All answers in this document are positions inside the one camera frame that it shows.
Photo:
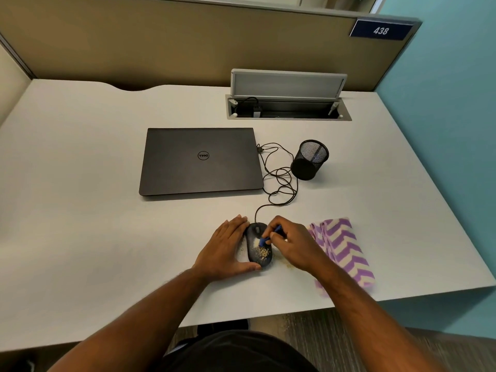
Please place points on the person's left hand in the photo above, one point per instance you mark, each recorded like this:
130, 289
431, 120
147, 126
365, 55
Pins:
221, 247

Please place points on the person's right hand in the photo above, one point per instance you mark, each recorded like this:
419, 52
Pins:
298, 246

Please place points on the person's left thumb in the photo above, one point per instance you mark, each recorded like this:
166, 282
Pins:
248, 267

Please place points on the person's right thumb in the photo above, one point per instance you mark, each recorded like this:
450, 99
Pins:
278, 237

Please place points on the small blue cleaning brush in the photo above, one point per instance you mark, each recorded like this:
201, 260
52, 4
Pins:
264, 241

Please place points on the black computer mouse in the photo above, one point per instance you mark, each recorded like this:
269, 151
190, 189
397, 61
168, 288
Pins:
253, 231

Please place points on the person's right forearm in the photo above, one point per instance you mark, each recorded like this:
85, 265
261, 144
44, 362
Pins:
368, 321

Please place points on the person's left forearm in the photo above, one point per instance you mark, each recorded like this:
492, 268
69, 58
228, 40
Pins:
143, 321

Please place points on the pile of tan crumbs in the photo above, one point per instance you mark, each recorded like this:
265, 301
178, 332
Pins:
262, 253

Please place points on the purple chevron cloth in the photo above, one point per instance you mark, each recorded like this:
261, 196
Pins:
348, 247

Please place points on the black mesh pen holder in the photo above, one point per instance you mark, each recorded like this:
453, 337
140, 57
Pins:
304, 168

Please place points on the person's black shirt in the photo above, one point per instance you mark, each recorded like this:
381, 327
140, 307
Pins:
236, 354

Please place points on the dark grey closed laptop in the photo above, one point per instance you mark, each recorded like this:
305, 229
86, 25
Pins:
174, 166

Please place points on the beige desk partition panel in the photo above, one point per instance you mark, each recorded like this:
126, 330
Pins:
155, 42

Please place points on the blue number sign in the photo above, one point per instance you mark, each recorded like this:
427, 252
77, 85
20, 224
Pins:
381, 30

